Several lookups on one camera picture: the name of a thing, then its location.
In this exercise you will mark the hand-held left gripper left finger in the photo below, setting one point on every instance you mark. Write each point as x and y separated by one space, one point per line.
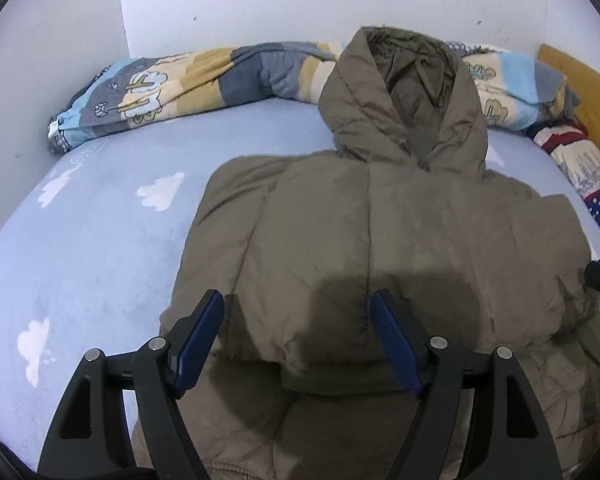
196 350

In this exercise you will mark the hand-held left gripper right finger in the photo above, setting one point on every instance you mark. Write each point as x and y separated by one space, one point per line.
397 350

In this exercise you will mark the brown hooded puffer jacket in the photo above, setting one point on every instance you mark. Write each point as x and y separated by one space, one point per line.
380 220

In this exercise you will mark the star-print pillow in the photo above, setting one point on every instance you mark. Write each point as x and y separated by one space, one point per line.
592 170

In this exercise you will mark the light blue cloud-print bed sheet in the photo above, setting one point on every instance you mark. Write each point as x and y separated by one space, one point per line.
90 240

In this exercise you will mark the wooden headboard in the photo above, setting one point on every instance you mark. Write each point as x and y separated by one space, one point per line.
585 85

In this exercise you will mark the patchwork cartoon-print quilt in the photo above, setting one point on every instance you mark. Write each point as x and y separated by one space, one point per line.
180 85

